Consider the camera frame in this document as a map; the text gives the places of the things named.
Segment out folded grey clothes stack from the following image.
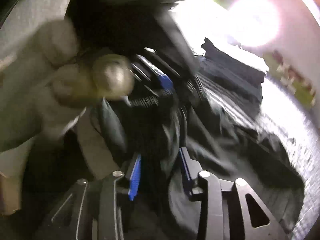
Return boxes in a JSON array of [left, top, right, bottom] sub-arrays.
[[198, 38, 266, 118]]

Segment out ring light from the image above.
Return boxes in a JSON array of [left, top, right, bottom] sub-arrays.
[[227, 0, 281, 47]]

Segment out left hand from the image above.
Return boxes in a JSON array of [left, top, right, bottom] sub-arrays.
[[1, 19, 134, 152]]

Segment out black pants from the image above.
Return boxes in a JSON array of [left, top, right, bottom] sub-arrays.
[[98, 98, 304, 239]]

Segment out striped bed quilt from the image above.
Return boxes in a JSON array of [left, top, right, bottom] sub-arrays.
[[199, 74, 319, 239]]

